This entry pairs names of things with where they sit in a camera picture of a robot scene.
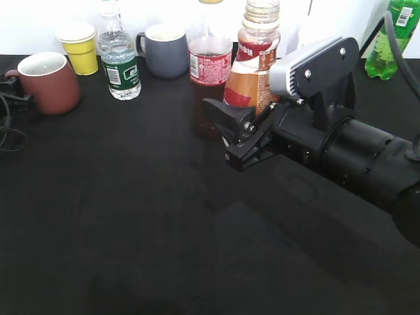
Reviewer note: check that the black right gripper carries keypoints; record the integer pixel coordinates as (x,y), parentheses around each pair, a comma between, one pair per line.
(287,131)

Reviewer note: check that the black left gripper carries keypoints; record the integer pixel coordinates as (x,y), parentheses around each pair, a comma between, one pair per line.
(13,99)

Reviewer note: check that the brown coffee drink bottle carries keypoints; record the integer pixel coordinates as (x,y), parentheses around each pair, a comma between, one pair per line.
(258,39)

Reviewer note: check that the red ceramic mug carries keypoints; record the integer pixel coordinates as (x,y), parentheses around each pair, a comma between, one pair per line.
(49,77)

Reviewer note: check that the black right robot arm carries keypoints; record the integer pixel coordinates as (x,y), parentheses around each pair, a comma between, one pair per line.
(370,163)

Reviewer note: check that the grey ceramic mug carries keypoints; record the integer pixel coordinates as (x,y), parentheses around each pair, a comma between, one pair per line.
(165,49)

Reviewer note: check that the green sprite bottle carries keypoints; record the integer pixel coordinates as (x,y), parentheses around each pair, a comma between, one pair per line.
(405,17)

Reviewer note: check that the yellow paper cup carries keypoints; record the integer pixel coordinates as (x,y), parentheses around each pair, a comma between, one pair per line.
(78,40)

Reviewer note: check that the cola bottle red label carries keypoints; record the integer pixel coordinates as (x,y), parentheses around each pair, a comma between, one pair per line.
(210,50)

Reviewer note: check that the clear water bottle green label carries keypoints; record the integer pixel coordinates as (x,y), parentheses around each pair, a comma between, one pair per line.
(118,54)

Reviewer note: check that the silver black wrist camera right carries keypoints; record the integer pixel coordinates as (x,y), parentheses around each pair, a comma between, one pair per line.
(321,74)

